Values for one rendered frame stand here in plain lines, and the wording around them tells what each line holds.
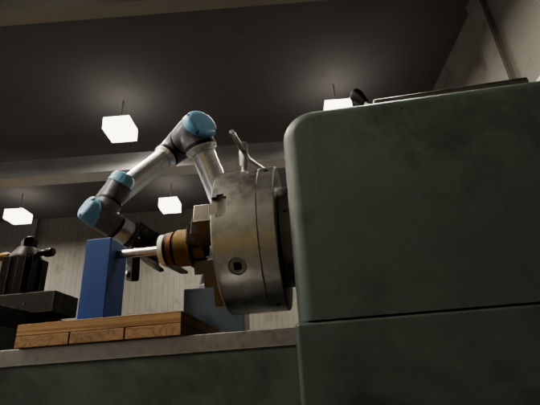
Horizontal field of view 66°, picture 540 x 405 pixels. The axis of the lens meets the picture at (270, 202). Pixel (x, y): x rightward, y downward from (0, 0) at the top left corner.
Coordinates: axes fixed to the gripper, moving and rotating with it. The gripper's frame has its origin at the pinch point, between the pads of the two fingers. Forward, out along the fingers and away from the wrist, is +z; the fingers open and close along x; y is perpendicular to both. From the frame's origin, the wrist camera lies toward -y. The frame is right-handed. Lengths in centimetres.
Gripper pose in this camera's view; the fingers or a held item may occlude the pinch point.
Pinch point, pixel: (174, 274)
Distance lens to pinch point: 139.2
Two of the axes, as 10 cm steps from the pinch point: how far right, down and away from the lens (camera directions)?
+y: 3.7, -8.1, 4.4
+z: 6.1, 5.8, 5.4
